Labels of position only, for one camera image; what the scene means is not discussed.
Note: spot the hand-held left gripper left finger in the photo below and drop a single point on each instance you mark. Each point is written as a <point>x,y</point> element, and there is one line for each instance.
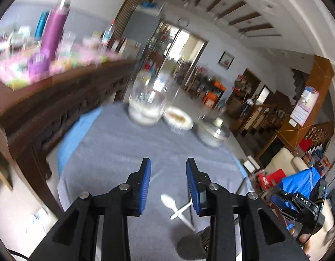
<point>145,185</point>

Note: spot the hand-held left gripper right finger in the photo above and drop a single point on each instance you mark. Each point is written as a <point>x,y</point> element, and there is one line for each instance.
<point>193,187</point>

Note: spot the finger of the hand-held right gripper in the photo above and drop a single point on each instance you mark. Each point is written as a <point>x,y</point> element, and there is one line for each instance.
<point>283,195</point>

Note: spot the white plastic spoon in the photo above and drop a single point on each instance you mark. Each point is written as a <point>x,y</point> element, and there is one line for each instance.
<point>167,201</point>
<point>178,213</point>

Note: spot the black cylindrical utensil holder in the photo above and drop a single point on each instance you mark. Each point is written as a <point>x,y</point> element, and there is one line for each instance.
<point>189,247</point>

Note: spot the person's right hand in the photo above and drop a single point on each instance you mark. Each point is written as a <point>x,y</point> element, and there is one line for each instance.
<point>304,238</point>

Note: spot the red plastic child chair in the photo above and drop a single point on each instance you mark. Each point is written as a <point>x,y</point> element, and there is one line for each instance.
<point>272,178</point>

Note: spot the beige armchair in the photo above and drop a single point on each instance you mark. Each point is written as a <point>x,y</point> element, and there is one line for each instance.
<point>284,159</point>

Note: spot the grey tablecloth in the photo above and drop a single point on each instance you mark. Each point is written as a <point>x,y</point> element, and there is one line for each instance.
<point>115,155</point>

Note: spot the white step stool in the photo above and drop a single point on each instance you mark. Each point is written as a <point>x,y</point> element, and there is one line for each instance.
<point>250,165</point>

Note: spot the metal pot with lid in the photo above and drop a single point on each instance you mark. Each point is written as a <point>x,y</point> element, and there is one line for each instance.
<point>213,134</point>

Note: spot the patterned bowl with food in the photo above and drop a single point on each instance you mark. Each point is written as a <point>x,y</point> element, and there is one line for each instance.
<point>178,119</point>

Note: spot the wooden stair railing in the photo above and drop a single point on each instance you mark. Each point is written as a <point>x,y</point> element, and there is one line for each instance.
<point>265,117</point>

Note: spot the orange box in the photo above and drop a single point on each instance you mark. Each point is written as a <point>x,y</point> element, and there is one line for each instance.
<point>219,86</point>

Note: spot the carved wooden sideboard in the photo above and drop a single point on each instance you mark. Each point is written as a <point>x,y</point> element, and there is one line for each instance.
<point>47,108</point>

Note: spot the glass display shelf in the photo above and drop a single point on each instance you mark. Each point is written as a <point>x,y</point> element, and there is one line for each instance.
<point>162,46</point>

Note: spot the floral table runner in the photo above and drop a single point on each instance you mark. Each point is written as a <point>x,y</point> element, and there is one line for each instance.
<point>75,59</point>

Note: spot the grey refrigerator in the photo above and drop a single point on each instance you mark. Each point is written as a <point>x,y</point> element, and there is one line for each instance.
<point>140,30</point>

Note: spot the plastic water bottle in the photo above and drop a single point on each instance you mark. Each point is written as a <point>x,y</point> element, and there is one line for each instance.
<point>109,34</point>

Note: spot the purple flask cap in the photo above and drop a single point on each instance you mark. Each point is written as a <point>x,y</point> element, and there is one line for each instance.
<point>38,65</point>

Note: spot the clear plastic cup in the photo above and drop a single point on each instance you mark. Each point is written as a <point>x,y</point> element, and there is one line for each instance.
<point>67,43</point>

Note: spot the purple thermos flask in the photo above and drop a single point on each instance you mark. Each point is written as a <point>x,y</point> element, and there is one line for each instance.
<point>54,32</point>

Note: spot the brown wooden door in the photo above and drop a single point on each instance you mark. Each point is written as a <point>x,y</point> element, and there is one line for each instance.
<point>135,2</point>

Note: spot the teal bottle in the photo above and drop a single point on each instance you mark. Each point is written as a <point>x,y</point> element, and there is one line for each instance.
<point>42,24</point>

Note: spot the wall calendar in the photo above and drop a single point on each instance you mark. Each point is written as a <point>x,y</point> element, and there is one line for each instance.
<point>303,107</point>

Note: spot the framed wall picture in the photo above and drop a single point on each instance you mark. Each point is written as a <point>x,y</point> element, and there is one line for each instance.
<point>226,59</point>

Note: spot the round wall clock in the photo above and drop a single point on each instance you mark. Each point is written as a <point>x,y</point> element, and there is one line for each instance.
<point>183,21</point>

